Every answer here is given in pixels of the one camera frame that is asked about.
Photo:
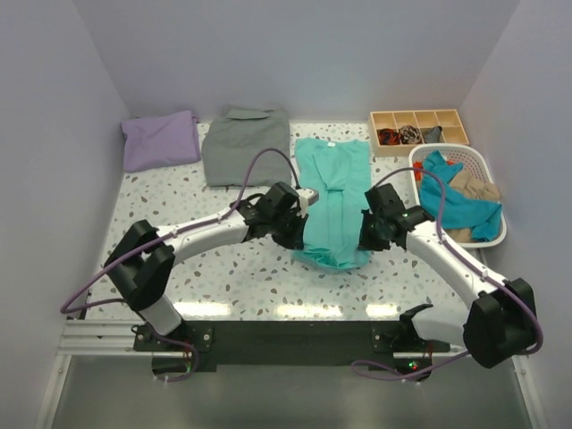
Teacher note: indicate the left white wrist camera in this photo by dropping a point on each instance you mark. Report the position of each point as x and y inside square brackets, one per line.
[307, 197]

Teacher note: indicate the red garment in basket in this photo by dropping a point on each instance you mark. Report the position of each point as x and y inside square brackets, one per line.
[418, 171]

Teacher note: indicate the blue t shirt in basket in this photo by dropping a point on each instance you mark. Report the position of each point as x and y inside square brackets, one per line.
[465, 219]

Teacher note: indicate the grey shirt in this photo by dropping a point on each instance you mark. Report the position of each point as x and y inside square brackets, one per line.
[234, 139]

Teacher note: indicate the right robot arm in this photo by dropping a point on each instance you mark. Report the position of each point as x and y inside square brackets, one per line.
[499, 320]

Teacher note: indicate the aluminium frame rail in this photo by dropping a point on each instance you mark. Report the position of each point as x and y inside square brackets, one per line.
[100, 381]

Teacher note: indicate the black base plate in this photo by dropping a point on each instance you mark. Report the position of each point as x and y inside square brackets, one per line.
[210, 344]

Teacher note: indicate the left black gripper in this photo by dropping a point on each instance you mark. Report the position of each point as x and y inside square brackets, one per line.
[294, 240]

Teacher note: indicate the beige garment in basket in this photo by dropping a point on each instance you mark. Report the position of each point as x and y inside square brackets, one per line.
[470, 187]

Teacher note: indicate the white laundry basket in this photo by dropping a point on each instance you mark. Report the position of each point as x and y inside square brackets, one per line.
[474, 163]

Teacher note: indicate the teal t shirt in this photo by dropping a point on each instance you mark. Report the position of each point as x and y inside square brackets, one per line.
[341, 174]

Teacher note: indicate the folded purple shirt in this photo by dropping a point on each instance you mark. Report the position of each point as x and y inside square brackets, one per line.
[161, 141]

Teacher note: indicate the wooden compartment box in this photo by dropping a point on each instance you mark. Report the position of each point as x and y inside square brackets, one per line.
[453, 131]

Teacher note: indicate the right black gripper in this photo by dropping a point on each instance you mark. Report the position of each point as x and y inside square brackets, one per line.
[365, 242]

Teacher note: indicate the patterned cloth in box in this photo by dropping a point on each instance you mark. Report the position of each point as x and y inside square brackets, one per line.
[410, 135]

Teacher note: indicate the grey cloth in box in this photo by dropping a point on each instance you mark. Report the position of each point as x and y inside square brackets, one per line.
[433, 135]

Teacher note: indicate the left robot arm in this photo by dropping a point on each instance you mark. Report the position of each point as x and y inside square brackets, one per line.
[140, 266]

